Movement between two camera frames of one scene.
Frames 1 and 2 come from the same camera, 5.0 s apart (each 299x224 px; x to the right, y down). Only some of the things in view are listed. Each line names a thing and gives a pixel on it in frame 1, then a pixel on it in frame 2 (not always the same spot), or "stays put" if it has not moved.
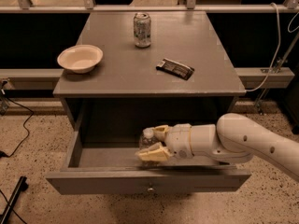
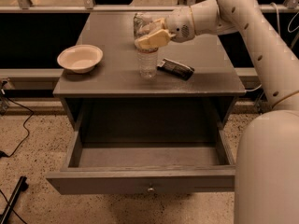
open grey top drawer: x=94 y=170 stays put
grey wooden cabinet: x=157 y=68 stays put
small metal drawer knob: x=150 y=189 stays put
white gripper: x=178 y=141 -> x=179 y=23
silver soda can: x=142 y=30 stays put
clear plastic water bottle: x=148 y=139 -> x=147 y=57
